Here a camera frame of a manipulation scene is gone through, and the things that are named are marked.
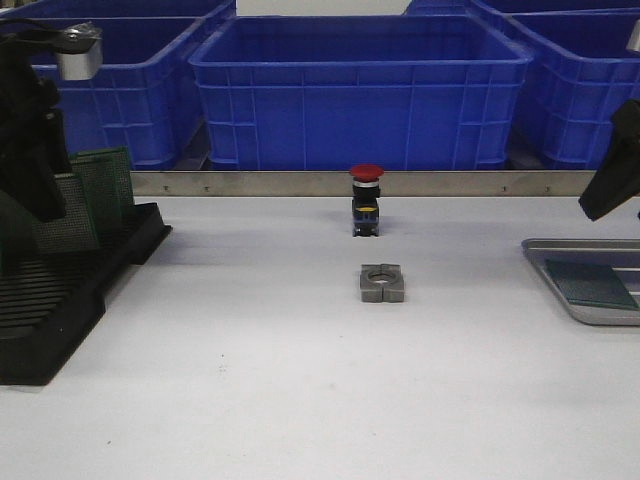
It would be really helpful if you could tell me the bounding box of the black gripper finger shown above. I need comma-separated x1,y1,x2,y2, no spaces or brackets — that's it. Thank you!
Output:
579,99,639,221
24,109,70,222

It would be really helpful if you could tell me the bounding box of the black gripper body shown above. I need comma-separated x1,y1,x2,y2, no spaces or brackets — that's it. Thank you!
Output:
1,29,63,150

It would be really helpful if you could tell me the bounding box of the green perforated circuit board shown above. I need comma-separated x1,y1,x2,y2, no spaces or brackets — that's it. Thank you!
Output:
545,260,639,311

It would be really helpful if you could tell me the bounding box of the silver metal tray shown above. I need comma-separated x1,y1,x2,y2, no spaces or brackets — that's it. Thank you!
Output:
522,239,639,327

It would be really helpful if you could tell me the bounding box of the black slotted board rack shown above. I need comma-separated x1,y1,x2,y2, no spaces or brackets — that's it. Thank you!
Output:
1,203,171,386

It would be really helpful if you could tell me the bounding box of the blue plastic crate left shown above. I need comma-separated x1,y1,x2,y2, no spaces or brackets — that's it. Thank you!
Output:
32,17,206,170

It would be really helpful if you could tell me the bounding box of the blue plastic crate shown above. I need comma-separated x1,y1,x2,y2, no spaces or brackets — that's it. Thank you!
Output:
32,17,206,170
504,9,639,170
190,16,530,171

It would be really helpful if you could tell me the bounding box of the blue plastic crate right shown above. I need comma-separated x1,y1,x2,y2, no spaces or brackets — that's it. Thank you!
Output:
504,9,639,170

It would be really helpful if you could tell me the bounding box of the blue crate rear left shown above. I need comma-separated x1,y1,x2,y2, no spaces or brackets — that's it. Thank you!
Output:
1,0,236,19

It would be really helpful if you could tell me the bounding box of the blue crate rear right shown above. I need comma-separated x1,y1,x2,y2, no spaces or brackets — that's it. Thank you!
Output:
404,0,639,15

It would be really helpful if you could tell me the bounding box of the red emergency stop button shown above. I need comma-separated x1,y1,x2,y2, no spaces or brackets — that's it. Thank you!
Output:
349,164,384,237

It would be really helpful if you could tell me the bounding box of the grey metal clamp block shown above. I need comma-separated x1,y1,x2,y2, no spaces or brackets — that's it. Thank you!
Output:
359,264,405,303

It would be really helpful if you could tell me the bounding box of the blue plastic crate centre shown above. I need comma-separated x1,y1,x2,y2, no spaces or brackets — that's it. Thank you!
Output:
190,16,530,171

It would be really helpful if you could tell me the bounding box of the metal table edge rail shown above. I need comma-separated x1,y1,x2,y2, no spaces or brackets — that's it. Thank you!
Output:
131,170,594,197

